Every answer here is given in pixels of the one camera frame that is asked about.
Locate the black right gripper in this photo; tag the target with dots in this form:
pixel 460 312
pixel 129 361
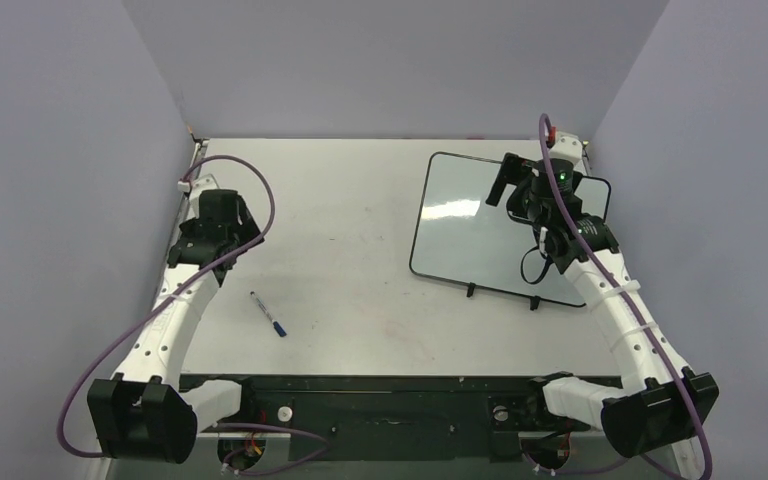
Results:
pixel 519 177

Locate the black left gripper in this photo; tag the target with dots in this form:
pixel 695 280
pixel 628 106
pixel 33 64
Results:
pixel 245 228

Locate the white whiteboard black frame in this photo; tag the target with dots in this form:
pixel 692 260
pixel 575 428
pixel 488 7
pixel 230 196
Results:
pixel 460 238

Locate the white marker pen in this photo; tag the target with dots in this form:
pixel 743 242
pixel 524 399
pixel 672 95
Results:
pixel 263 307

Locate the blue marker cap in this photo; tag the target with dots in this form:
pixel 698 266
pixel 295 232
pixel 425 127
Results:
pixel 279 329

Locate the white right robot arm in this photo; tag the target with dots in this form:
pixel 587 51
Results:
pixel 660 400

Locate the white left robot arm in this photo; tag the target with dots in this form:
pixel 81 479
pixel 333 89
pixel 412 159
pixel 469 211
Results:
pixel 140 413

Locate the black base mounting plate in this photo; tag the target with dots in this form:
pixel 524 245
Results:
pixel 387 418

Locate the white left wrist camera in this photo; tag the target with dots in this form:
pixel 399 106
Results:
pixel 196 186

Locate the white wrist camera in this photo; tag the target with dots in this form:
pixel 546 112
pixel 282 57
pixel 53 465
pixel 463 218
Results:
pixel 566 146
pixel 196 186

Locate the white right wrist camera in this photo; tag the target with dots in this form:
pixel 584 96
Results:
pixel 566 146

